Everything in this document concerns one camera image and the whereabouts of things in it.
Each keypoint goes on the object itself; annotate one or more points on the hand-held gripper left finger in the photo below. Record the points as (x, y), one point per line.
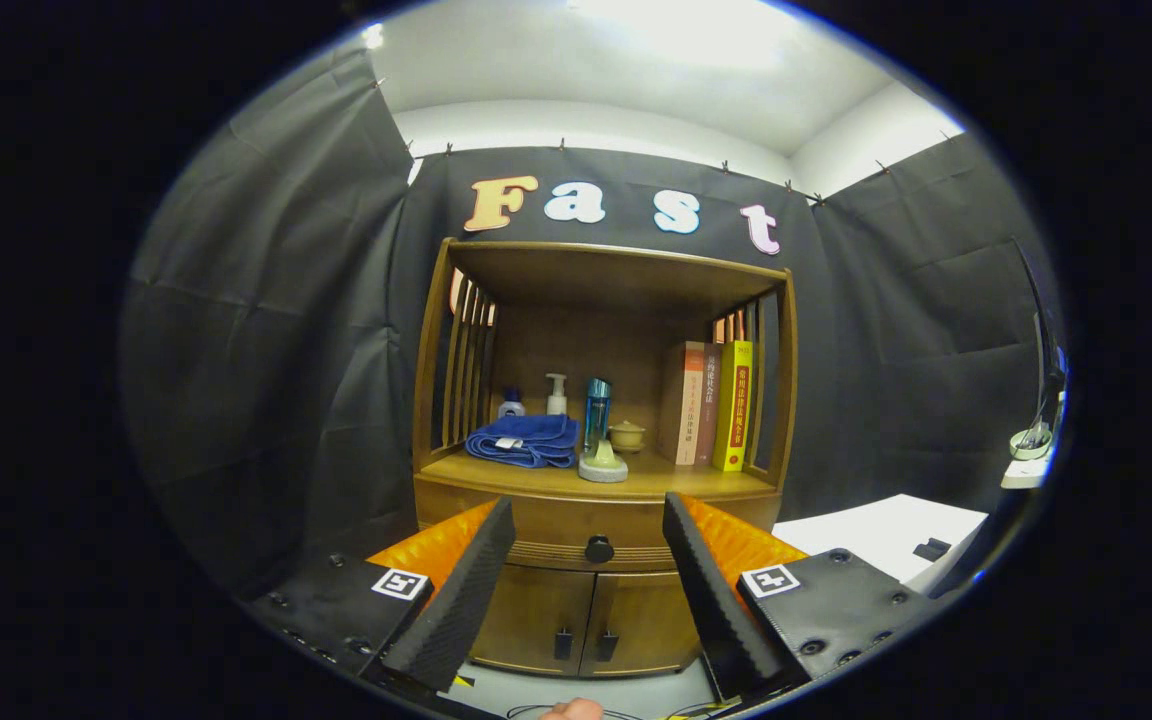
(466, 600)

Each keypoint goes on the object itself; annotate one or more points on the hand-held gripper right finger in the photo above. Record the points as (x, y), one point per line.
(716, 600)

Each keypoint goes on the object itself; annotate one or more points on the black round drawer knob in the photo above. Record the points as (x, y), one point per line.
(599, 549)

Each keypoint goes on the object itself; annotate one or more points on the wooden drawer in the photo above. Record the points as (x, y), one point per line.
(586, 520)

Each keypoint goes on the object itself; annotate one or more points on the wooden cabinet door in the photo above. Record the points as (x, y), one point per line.
(536, 625)
(641, 625)

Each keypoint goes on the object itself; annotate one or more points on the wooden countertop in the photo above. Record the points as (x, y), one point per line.
(666, 480)

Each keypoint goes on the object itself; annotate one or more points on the wooden cabinet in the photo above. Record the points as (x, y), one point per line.
(586, 350)

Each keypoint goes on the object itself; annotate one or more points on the white table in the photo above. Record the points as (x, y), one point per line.
(866, 530)

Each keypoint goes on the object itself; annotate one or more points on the blue folded towel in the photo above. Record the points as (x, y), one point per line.
(526, 438)

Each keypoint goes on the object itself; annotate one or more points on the beige lidded teacup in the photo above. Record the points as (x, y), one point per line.
(627, 436)

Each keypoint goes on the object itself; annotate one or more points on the yellow book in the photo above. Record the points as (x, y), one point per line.
(734, 405)

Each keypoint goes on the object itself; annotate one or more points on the small blue-capped bottle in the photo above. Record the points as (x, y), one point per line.
(511, 405)

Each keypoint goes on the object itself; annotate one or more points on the brown book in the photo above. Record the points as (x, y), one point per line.
(708, 400)

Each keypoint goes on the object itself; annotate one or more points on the tan book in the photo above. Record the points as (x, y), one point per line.
(681, 400)

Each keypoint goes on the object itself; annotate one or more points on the small black block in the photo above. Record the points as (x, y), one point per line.
(931, 548)

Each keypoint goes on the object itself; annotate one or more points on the white pump bottle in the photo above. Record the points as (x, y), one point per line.
(557, 397)

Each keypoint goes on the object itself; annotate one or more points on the tall blue glass bottle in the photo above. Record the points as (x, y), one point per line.
(597, 410)

